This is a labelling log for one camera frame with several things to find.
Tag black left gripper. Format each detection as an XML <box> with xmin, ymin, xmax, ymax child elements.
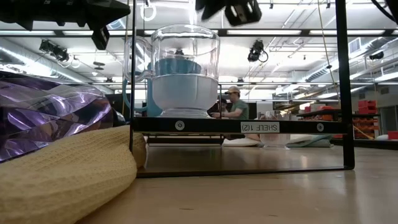
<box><xmin>62</xmin><ymin>0</ymin><xmax>131</xmax><ymax>30</ymax></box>

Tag large clear glass mug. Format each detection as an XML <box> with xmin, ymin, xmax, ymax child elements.
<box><xmin>123</xmin><ymin>24</ymin><xmax>221</xmax><ymax>119</ymax></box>

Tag light blue plastic mug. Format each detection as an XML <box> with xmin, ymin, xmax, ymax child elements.
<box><xmin>121</xmin><ymin>57</ymin><xmax>203</xmax><ymax>118</ymax></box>

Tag purple faceted plastic tumbler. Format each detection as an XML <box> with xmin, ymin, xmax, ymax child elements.
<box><xmin>0</xmin><ymin>70</ymin><xmax>116</xmax><ymax>163</ymax></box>

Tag small clear glass cup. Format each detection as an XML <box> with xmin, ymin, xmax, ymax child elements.
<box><xmin>259</xmin><ymin>110</ymin><xmax>292</xmax><ymax>151</ymax></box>

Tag black computer tower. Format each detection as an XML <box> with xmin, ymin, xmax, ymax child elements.
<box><xmin>105</xmin><ymin>93</ymin><xmax>131</xmax><ymax>121</ymax></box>

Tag person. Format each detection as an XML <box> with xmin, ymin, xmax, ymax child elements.
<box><xmin>211</xmin><ymin>86</ymin><xmax>250</xmax><ymax>121</ymax></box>
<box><xmin>216</xmin><ymin>98</ymin><xmax>228</xmax><ymax>113</ymax></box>

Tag white cloth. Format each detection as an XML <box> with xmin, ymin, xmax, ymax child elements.
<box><xmin>222</xmin><ymin>133</ymin><xmax>318</xmax><ymax>148</ymax></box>

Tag yellow waffle cloth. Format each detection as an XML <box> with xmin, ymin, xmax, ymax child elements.
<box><xmin>0</xmin><ymin>124</ymin><xmax>147</xmax><ymax>224</ymax></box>

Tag light blue cloth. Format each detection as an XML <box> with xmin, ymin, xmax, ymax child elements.
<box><xmin>292</xmin><ymin>135</ymin><xmax>334</xmax><ymax>149</ymax></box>

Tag red storage bins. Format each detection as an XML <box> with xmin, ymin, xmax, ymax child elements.
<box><xmin>357</xmin><ymin>99</ymin><xmax>377</xmax><ymax>115</ymax></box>

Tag orange storage bins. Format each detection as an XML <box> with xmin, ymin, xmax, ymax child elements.
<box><xmin>353</xmin><ymin>116</ymin><xmax>379</xmax><ymax>140</ymax></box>

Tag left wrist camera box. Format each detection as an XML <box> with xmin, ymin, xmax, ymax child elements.
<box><xmin>91</xmin><ymin>26</ymin><xmax>111</xmax><ymax>50</ymax></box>

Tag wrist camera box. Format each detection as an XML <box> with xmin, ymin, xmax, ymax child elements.
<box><xmin>91</xmin><ymin>26</ymin><xmax>111</xmax><ymax>50</ymax></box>
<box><xmin>224</xmin><ymin>0</ymin><xmax>263</xmax><ymax>27</ymax></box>

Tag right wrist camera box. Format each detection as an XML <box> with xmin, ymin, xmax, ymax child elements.
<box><xmin>224</xmin><ymin>0</ymin><xmax>263</xmax><ymax>27</ymax></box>

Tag white cable loop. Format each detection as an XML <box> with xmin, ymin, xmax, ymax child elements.
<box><xmin>139</xmin><ymin>2</ymin><xmax>158</xmax><ymax>22</ymax></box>

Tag wooden shelf with black frame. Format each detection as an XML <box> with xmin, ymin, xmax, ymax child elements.
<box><xmin>129</xmin><ymin>0</ymin><xmax>355</xmax><ymax>179</ymax></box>

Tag thin yellow hanging cable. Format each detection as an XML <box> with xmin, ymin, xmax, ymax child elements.
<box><xmin>317</xmin><ymin>0</ymin><xmax>340</xmax><ymax>94</ymax></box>

